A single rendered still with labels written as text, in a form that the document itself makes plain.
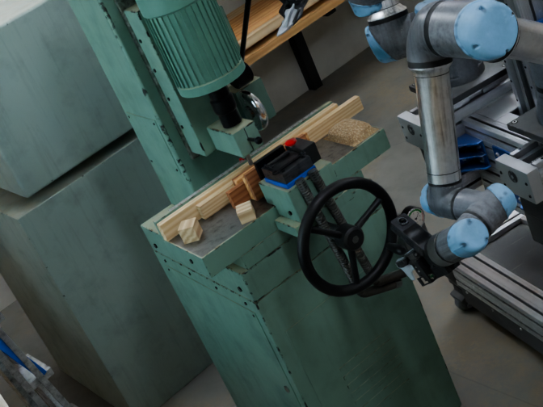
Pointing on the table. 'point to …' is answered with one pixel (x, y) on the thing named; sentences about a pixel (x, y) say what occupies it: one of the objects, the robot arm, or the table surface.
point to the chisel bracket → (234, 137)
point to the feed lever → (244, 51)
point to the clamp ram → (267, 159)
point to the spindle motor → (193, 44)
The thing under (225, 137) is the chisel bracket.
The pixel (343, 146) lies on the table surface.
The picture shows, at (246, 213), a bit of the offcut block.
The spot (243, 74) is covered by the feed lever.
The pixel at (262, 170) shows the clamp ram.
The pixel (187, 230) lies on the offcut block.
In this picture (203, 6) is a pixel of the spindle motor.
